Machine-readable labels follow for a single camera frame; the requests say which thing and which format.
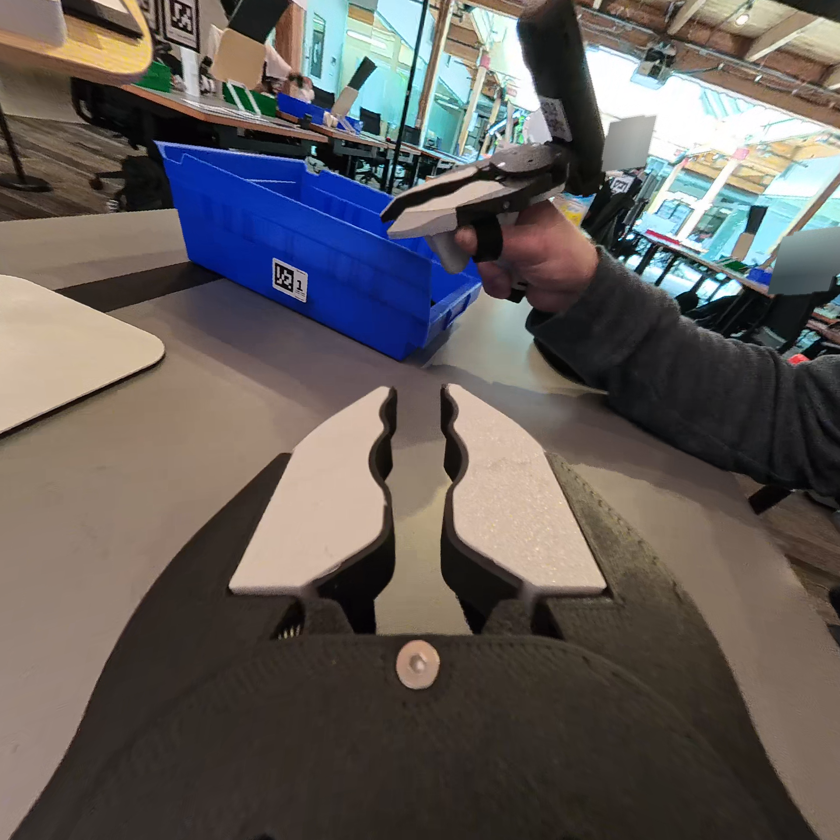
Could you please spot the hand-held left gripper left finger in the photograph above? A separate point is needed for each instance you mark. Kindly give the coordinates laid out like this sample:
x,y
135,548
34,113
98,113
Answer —
x,y
308,518

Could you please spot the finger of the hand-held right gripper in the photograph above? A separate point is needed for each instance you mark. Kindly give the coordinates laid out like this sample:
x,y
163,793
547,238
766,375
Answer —
x,y
453,210
453,182

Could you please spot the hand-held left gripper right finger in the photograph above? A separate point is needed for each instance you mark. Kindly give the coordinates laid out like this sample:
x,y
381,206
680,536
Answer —
x,y
525,518

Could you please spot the blue plastic bin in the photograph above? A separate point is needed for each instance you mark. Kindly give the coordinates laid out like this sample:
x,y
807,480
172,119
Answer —
x,y
262,223

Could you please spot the person's right forearm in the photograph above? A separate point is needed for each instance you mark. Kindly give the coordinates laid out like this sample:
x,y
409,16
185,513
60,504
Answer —
x,y
689,374

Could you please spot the person's right hand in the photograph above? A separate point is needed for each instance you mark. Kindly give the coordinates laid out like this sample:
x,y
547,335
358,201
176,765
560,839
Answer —
x,y
544,256

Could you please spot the ceiling projector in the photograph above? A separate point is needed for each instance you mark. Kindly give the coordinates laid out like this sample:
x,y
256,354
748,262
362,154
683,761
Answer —
x,y
655,62

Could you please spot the black vertical pole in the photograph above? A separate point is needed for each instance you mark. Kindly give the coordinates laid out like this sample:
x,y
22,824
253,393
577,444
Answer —
x,y
410,92

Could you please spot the small blue background bin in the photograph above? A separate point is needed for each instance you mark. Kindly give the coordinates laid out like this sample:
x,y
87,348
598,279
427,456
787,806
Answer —
x,y
298,108

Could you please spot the round wooden table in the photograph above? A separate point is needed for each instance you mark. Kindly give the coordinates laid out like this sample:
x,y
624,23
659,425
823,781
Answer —
x,y
79,52

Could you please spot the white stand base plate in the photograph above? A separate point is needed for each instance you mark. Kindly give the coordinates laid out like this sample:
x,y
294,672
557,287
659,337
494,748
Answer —
x,y
65,348

